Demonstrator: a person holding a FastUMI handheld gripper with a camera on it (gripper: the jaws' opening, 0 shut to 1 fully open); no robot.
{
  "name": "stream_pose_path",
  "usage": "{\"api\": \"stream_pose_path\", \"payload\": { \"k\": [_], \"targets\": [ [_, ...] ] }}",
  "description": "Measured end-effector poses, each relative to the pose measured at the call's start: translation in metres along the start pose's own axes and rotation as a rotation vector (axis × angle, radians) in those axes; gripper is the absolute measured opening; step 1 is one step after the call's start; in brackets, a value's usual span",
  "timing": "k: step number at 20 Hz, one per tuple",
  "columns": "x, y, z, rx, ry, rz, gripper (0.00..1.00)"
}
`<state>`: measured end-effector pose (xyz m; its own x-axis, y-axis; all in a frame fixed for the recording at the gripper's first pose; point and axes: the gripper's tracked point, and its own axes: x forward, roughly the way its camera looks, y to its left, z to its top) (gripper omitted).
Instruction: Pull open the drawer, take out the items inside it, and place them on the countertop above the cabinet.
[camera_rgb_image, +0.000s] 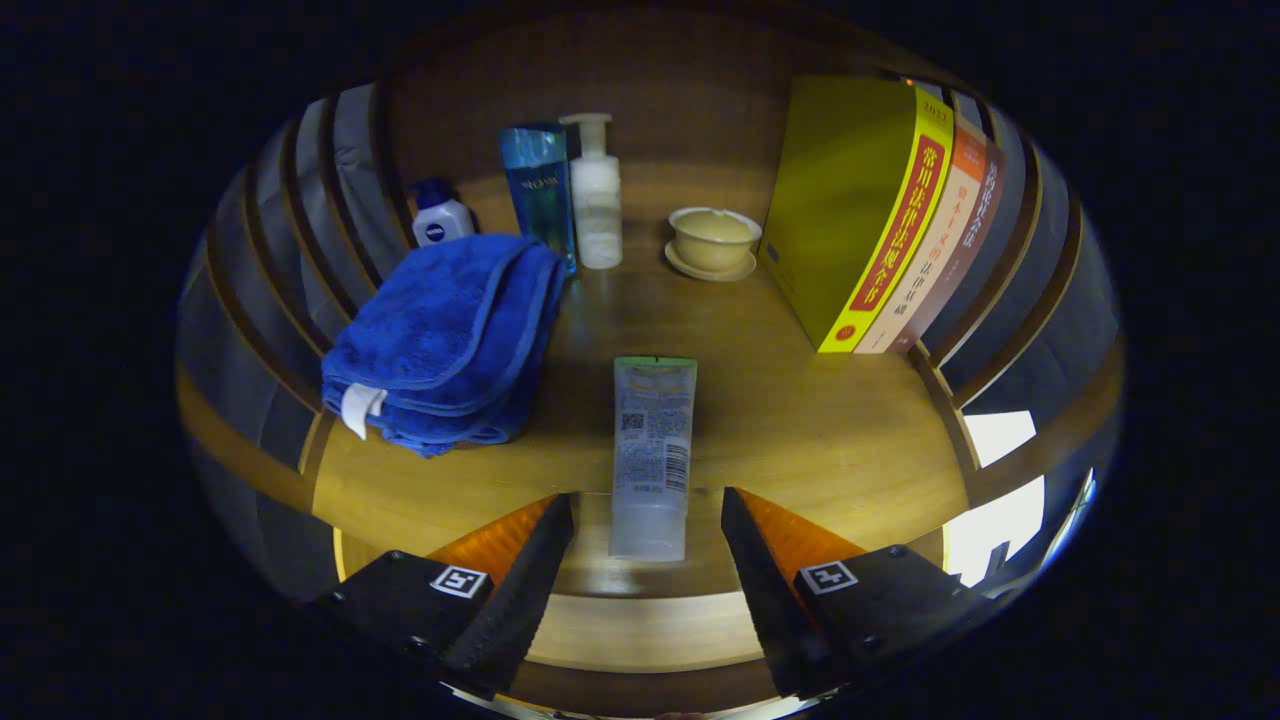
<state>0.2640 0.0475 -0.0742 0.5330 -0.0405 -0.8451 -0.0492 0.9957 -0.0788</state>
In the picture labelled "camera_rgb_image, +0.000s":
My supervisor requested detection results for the wooden countertop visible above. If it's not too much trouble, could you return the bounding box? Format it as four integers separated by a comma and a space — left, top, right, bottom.
312, 165, 971, 601

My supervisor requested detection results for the blue folded towel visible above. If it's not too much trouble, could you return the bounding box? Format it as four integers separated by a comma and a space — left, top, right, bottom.
320, 233, 569, 459

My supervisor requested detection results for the brown book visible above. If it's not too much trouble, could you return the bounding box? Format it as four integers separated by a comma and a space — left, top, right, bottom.
888, 140, 1007, 353

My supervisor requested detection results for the white pump bottle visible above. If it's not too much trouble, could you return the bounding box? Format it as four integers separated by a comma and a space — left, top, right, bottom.
558, 112, 624, 271

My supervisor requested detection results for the wooden cabinet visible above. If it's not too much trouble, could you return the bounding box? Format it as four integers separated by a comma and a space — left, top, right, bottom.
178, 10, 1126, 716

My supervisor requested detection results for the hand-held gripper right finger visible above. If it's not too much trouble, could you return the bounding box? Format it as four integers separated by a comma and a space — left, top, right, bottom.
720, 487, 1001, 699

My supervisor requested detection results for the clear blue bottle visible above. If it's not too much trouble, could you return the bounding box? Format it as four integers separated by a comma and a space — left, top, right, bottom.
499, 123, 579, 276

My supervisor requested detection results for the orange and white book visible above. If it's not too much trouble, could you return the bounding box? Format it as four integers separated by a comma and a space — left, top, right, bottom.
853, 115, 989, 355

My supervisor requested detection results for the beige lidded teacup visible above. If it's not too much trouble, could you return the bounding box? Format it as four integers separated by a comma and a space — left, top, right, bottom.
664, 206, 763, 283

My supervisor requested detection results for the thick yellow book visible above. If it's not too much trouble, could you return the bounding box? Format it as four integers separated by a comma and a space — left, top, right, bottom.
757, 75, 956, 354

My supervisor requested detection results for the white cleanser tube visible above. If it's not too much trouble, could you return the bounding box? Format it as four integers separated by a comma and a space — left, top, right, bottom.
608, 355, 699, 563

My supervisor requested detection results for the small white blue-capped bottle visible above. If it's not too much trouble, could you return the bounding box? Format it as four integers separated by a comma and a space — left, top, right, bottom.
412, 178, 477, 248

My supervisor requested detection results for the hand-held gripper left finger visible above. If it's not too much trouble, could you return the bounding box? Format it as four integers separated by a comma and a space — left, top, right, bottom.
310, 492, 576, 701

